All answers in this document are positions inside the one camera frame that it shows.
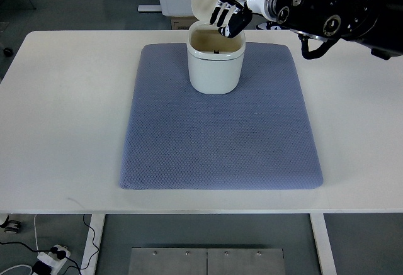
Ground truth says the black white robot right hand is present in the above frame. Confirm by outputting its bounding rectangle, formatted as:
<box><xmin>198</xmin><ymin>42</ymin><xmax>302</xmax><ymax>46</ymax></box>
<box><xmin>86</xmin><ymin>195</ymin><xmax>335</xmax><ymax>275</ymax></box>
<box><xmin>209</xmin><ymin>0</ymin><xmax>275</xmax><ymax>38</ymax></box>

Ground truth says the white trash bin open lid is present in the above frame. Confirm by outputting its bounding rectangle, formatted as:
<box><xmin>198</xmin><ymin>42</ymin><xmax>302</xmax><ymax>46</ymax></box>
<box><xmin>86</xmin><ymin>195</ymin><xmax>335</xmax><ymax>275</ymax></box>
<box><xmin>186</xmin><ymin>0</ymin><xmax>246</xmax><ymax>94</ymax></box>

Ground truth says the cardboard box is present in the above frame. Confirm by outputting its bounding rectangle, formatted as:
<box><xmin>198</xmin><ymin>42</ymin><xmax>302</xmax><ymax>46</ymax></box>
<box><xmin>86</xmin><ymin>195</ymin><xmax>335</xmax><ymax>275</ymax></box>
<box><xmin>171</xmin><ymin>16</ymin><xmax>197</xmax><ymax>30</ymax></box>

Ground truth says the blue textured cloth mat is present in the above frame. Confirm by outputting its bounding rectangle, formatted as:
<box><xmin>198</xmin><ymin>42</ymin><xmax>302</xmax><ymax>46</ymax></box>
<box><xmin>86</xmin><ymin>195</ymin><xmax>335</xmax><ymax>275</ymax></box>
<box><xmin>120</xmin><ymin>43</ymin><xmax>323</xmax><ymax>190</ymax></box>

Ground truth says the black caster wheel left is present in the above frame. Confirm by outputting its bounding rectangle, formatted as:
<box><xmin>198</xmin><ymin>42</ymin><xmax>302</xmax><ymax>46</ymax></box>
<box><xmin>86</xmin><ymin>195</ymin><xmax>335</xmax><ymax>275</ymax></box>
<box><xmin>3</xmin><ymin>47</ymin><xmax>13</xmax><ymax>57</ymax></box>

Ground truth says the white table right leg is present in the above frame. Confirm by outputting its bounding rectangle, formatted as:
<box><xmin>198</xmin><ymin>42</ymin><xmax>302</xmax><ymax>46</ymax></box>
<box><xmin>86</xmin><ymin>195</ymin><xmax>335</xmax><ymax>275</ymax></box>
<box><xmin>310</xmin><ymin>213</ymin><xmax>337</xmax><ymax>275</ymax></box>

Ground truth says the white table leg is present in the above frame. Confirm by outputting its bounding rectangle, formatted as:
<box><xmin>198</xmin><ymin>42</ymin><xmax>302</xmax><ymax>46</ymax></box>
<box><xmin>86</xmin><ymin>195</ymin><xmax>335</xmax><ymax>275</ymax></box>
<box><xmin>310</xmin><ymin>213</ymin><xmax>337</xmax><ymax>275</ymax></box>
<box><xmin>80</xmin><ymin>214</ymin><xmax>106</xmax><ymax>275</ymax></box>

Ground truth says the white table left leg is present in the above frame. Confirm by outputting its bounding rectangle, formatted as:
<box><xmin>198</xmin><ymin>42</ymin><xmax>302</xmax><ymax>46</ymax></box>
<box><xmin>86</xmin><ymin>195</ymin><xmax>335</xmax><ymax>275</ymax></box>
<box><xmin>80</xmin><ymin>214</ymin><xmax>106</xmax><ymax>275</ymax></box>

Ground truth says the metal floor plate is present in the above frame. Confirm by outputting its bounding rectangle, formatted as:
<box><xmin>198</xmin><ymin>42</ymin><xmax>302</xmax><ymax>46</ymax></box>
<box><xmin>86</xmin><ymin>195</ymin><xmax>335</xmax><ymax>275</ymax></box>
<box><xmin>128</xmin><ymin>248</ymin><xmax>286</xmax><ymax>274</ymax></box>

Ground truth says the white power strip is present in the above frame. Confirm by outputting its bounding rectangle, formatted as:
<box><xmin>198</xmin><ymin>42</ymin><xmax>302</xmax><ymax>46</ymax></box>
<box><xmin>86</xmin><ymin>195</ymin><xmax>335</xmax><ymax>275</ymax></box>
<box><xmin>37</xmin><ymin>244</ymin><xmax>71</xmax><ymax>274</ymax></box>

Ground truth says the caster wheel lower left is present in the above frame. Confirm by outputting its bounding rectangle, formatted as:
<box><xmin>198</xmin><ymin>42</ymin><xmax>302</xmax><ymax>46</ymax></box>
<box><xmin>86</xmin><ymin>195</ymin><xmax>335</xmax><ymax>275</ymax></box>
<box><xmin>0</xmin><ymin>214</ymin><xmax>21</xmax><ymax>234</ymax></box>

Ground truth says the white floor cable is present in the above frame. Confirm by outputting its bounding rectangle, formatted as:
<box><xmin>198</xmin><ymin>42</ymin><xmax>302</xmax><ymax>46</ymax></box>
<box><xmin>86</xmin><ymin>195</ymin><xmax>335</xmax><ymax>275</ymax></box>
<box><xmin>0</xmin><ymin>215</ymin><xmax>40</xmax><ymax>275</ymax></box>

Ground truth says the black floor cable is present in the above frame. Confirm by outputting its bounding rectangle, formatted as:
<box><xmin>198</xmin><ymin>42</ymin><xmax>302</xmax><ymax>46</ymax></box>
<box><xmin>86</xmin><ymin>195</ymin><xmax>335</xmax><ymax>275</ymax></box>
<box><xmin>0</xmin><ymin>214</ymin><xmax>100</xmax><ymax>275</ymax></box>

